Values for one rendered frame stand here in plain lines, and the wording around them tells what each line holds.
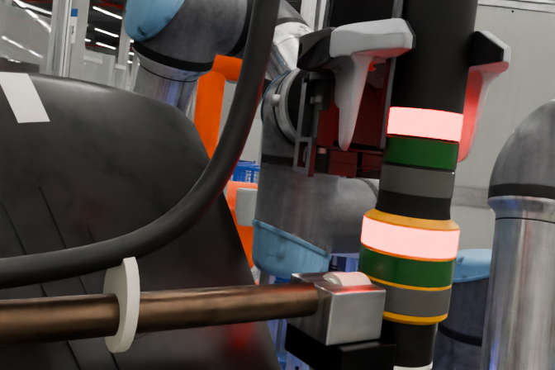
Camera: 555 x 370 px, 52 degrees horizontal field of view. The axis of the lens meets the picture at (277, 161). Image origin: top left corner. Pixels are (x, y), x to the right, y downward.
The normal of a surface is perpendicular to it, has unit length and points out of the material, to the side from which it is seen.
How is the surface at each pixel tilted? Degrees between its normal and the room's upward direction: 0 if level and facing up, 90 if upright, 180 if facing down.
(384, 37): 88
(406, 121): 90
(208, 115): 96
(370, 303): 90
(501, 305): 79
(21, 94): 46
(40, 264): 54
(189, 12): 108
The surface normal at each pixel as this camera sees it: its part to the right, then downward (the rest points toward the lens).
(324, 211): 0.57, 0.06
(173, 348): 0.48, -0.57
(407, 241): -0.26, 0.02
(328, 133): 0.15, 0.06
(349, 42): -0.92, -0.08
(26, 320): 0.55, -0.28
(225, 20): 0.47, 0.40
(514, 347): -0.45, -0.25
